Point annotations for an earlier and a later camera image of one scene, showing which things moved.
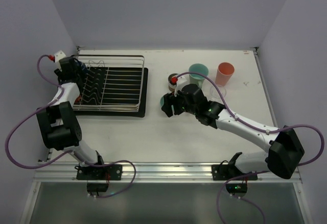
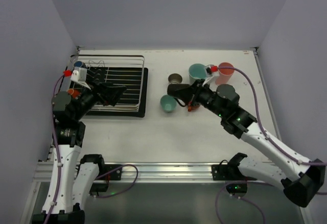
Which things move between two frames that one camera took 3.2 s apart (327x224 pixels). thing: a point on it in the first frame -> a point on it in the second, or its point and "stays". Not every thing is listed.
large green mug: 196,79 stays
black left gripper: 77,67 -> 99,94
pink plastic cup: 224,72 stays
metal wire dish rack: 113,82 stays
